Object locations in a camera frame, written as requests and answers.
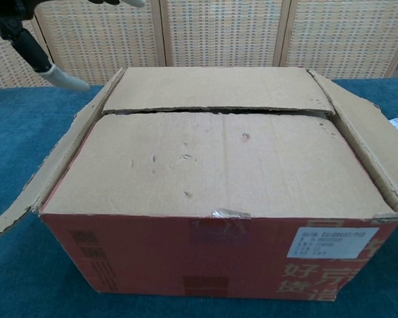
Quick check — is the red cardboard shipping box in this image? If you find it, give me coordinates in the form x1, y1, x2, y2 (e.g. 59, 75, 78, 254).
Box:
0, 66, 398, 303

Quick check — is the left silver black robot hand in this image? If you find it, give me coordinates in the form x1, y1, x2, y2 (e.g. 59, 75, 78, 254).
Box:
0, 0, 147, 93

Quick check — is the woven bamboo folding screen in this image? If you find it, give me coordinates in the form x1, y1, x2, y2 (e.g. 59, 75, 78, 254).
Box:
0, 0, 398, 91

